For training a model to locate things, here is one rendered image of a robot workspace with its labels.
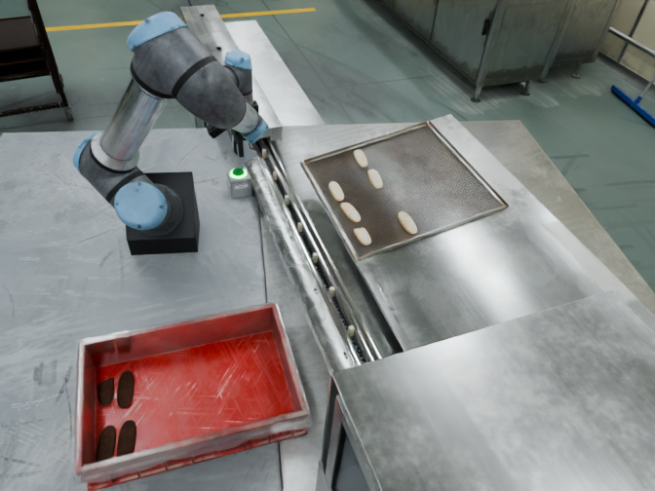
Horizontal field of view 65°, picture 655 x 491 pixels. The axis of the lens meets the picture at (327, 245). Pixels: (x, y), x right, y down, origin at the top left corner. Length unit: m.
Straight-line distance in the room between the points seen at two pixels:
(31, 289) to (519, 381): 1.29
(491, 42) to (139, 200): 3.19
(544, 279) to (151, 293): 1.07
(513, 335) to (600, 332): 0.15
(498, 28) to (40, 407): 3.59
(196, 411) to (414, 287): 0.64
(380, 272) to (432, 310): 0.19
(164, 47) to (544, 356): 0.86
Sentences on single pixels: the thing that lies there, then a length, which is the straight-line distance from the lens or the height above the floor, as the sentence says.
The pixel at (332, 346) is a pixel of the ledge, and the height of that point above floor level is 0.86.
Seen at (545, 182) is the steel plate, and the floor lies 0.82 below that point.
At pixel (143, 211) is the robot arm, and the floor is 1.09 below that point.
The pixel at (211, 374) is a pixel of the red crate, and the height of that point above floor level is 0.82.
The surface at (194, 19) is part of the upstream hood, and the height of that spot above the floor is 0.92.
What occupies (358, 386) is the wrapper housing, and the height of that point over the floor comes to 1.30.
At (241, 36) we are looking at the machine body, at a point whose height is 0.82.
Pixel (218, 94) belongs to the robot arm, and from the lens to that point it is 1.08.
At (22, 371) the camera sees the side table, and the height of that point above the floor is 0.82.
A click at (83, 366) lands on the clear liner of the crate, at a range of 1.30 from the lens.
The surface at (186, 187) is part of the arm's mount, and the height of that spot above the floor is 0.99.
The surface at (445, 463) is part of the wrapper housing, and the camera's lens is 0.72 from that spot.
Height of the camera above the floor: 1.94
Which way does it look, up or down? 44 degrees down
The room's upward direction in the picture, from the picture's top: 5 degrees clockwise
